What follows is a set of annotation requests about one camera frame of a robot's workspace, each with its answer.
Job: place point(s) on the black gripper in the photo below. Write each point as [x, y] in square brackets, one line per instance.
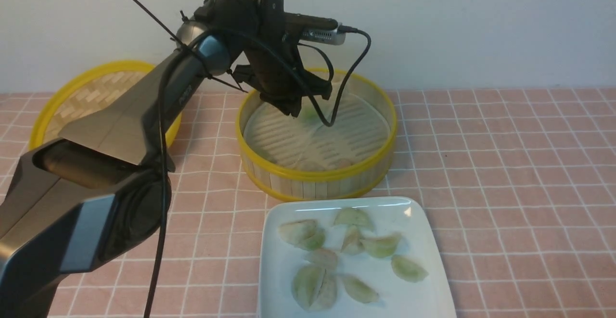
[276, 71]

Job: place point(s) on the green dumpling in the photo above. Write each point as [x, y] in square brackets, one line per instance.
[308, 114]

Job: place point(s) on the bamboo steamer basket yellow rim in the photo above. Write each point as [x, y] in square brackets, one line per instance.
[293, 160]

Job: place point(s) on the pale dumpling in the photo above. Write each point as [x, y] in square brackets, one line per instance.
[295, 232]
[325, 293]

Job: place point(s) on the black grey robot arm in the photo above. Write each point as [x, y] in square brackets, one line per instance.
[101, 187]

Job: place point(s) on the green dumpling plate top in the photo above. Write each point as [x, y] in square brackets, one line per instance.
[355, 217]

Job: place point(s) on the green dumpling plate left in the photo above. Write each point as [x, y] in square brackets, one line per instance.
[313, 242]

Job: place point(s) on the pale dumpling plate centre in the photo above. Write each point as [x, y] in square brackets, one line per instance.
[352, 242]

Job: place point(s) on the pale dumpling plate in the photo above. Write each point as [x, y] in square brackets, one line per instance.
[352, 242]
[323, 257]

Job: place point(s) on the pale dumpling plate middle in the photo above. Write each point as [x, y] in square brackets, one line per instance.
[323, 257]

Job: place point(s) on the white square plate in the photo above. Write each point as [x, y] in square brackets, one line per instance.
[280, 262]

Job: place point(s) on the green dumpling plate right centre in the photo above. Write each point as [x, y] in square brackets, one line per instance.
[381, 247]

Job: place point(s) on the large green dumpling plate bottom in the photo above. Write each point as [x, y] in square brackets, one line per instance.
[306, 284]

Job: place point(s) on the green dumpling plate bottom right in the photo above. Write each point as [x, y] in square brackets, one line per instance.
[358, 290]

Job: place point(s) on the green dumpling plate far right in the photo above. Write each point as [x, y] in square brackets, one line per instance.
[407, 270]

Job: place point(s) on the pale dumpling beside large one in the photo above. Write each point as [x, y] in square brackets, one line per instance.
[325, 293]

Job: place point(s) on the bamboo steamer lid yellow rim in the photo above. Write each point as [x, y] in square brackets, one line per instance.
[85, 94]

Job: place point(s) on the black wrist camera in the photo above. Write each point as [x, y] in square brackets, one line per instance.
[316, 29]

